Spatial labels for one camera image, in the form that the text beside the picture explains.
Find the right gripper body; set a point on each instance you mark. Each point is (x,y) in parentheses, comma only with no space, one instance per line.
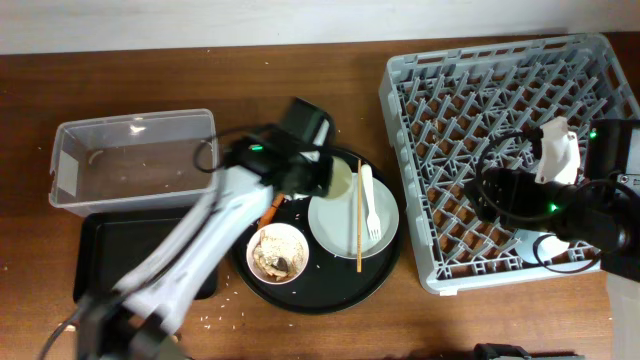
(533,203)

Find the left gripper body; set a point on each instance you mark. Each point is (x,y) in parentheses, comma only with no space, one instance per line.
(321,183)

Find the white cup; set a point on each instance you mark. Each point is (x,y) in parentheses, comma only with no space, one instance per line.
(341,179)

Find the wooden chopstick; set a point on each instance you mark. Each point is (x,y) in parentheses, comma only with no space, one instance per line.
(359,217)

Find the light blue cup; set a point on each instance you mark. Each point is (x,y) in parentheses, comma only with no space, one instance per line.
(549,248)

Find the grey plate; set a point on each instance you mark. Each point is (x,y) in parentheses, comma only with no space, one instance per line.
(333,222)

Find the orange carrot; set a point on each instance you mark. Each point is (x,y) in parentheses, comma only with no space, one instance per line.
(268,216)

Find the white plastic fork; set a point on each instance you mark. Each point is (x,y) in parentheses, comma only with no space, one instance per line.
(373,221)

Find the pink bowl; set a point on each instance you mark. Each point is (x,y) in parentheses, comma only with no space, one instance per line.
(280,229)

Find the rice and food scraps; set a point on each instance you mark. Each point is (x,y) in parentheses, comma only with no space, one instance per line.
(279,258)

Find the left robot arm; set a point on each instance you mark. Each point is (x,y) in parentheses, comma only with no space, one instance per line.
(148,305)

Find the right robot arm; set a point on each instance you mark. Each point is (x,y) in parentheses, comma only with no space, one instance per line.
(591,197)

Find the grey dishwasher rack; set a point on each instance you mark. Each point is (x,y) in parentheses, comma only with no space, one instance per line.
(442,108)

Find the round black tray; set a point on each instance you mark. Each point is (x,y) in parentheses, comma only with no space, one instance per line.
(329,283)

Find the clear plastic bin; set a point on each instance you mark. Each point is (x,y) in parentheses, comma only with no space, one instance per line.
(131,162)

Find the black rectangular tray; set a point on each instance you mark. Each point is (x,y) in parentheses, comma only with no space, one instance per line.
(112,244)

